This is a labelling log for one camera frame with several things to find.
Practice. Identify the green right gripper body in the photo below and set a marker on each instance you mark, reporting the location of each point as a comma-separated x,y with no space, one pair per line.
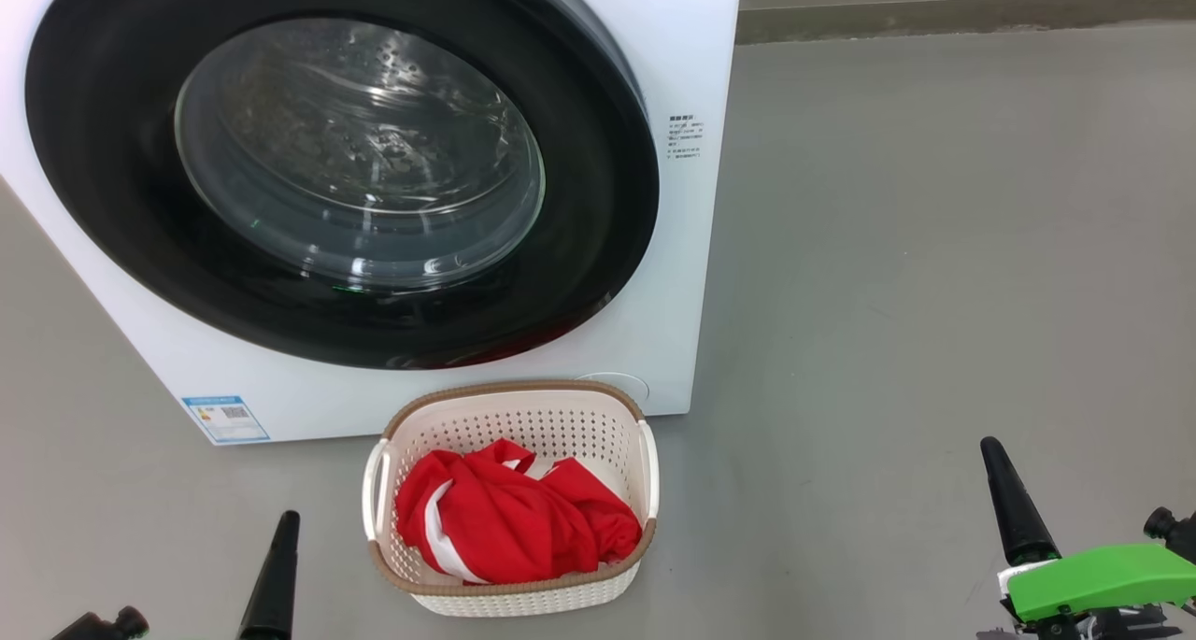
1103,579

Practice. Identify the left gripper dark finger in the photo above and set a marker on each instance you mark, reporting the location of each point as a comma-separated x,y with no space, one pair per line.
273,593

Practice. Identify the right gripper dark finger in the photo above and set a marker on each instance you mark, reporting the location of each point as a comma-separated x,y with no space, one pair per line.
1017,509

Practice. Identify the red and white garment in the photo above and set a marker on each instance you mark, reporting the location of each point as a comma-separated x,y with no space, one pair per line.
514,519

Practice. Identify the black washing machine glass door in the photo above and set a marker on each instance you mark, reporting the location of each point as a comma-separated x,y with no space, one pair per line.
579,220

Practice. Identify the cream laundry basket brown rim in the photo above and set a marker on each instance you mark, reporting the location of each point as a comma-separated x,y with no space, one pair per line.
523,416

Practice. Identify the white front-load washing machine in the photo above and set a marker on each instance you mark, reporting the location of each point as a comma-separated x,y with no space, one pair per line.
673,248

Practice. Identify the blue energy label sticker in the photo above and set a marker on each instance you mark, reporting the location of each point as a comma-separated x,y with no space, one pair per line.
227,419

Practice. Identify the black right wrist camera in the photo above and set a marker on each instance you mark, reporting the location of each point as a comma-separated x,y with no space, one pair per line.
1177,533

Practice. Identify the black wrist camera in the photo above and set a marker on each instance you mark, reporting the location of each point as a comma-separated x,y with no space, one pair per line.
107,626
1177,533

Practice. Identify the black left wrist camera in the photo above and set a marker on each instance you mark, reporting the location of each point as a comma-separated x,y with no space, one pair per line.
107,626

